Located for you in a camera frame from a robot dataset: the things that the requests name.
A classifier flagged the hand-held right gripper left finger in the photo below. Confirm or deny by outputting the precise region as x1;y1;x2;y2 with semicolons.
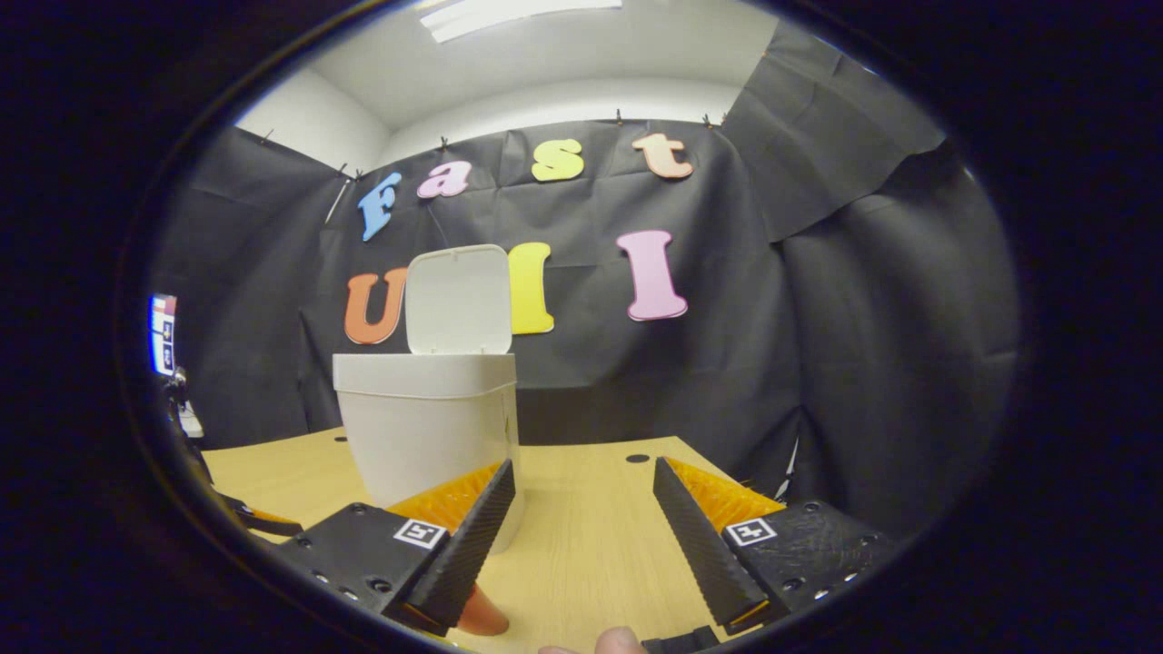
273;459;516;637

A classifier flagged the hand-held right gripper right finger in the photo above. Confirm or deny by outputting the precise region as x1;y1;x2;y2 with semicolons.
653;457;896;635

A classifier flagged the red pop can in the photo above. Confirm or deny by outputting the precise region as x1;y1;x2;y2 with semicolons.
454;581;511;637

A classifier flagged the white desktop garbage bin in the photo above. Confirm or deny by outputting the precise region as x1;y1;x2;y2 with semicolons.
333;243;526;553

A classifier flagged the wooden desktop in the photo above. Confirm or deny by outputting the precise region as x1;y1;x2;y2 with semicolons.
202;427;791;654

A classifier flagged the black backdrop cloth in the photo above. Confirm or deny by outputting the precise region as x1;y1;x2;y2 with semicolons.
150;23;1023;537

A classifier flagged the computer monitor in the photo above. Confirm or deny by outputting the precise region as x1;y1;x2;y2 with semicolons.
149;292;179;377

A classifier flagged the ceiling light panel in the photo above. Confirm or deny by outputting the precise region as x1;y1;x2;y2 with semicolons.
418;0;624;44

